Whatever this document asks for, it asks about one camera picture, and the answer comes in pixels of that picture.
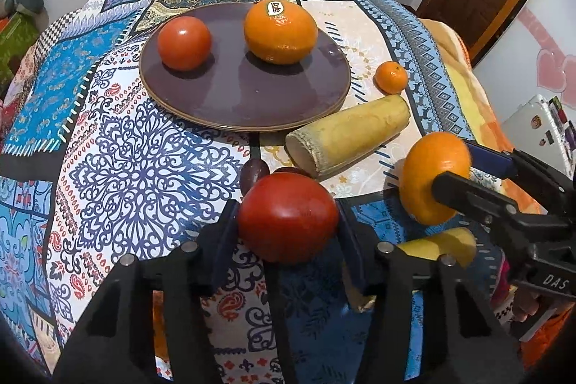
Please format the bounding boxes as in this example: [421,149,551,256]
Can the person's right hand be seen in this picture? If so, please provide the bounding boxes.
[506,283,556,326]

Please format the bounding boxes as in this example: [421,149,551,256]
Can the white sliding door pink hearts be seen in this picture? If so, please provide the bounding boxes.
[472,0,576,128]

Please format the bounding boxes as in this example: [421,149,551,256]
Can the orange yellow blanket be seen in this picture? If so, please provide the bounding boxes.
[420,19,576,371]

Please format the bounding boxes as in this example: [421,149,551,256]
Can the dark purple plate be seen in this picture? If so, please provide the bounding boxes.
[139,3,352,133]

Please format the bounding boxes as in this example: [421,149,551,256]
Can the small mandarin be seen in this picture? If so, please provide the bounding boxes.
[375,61,409,94]

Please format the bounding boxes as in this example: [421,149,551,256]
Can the white stickered laptop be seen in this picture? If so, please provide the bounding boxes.
[501,95,576,178]

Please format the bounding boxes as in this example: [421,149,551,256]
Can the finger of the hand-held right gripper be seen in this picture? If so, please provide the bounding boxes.
[431,170,576,243]
[463,140,576,216]

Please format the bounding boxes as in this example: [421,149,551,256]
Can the large orange with sticker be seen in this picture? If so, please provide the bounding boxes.
[243,0,319,66]

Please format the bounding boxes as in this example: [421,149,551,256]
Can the patchwork printed tablecloth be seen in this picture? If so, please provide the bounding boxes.
[0,0,500,384]

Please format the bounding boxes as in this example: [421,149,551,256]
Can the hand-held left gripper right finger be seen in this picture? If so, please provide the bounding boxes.
[337,204,525,384]

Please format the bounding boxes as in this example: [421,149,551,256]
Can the red tomato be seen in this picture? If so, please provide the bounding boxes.
[237,172,340,265]
[157,16,213,72]

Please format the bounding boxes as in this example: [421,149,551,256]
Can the green storage box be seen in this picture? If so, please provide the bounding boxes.
[0,13,41,83]

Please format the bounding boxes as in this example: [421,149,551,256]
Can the plain large orange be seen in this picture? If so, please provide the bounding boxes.
[400,131,472,226]

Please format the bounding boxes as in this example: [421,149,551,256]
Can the peeled sugarcane piece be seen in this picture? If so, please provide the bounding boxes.
[285,95,412,181]

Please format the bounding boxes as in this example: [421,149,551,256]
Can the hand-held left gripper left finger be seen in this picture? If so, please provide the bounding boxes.
[53,199,240,384]

